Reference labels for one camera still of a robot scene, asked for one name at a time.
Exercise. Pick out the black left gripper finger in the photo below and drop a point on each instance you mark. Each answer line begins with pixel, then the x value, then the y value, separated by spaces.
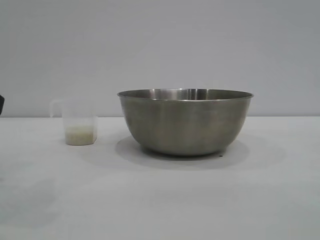
pixel 1 105

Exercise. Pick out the translucent plastic measuring cup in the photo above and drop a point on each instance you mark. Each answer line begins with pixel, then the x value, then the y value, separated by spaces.
pixel 75 112

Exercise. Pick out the white raw rice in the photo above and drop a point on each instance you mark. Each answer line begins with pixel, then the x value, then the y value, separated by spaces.
pixel 80 135

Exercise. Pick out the stainless steel mixing bowl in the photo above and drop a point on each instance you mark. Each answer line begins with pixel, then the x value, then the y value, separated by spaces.
pixel 185 125

